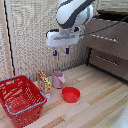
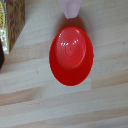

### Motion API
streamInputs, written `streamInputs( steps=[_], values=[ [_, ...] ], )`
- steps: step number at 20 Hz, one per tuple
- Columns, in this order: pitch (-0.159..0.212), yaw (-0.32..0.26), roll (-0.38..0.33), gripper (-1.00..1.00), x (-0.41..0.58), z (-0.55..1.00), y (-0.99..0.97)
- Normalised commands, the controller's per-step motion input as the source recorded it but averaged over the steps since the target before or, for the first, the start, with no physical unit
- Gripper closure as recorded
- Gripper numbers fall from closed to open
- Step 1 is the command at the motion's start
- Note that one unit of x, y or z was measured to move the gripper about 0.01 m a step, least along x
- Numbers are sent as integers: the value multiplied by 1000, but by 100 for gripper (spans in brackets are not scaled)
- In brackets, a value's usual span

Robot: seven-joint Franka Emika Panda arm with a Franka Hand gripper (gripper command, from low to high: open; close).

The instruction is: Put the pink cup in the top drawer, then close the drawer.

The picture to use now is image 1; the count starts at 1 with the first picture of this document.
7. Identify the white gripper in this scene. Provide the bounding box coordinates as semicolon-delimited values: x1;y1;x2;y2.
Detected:
45;27;83;57

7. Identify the pink plastic cup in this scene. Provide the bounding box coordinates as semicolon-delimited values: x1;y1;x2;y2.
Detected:
51;70;67;90

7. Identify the woven bamboo screen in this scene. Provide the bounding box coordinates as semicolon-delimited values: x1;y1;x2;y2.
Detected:
0;0;128;81

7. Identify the yellow snack carton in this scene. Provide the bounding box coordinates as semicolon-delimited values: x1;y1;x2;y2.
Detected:
37;69;52;100

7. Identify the red plastic bowl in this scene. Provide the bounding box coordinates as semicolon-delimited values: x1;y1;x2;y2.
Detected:
61;86;82;104

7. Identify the brown drawer cabinet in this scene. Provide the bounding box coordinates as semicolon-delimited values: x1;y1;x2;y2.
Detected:
81;9;128;83

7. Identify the red shopping basket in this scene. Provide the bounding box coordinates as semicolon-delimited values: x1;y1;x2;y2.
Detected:
0;74;48;128

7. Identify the silver drawer handle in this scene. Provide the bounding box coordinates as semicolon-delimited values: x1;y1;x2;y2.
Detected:
89;33;120;44
95;55;120;67

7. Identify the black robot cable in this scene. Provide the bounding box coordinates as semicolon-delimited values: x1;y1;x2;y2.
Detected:
79;14;128;37

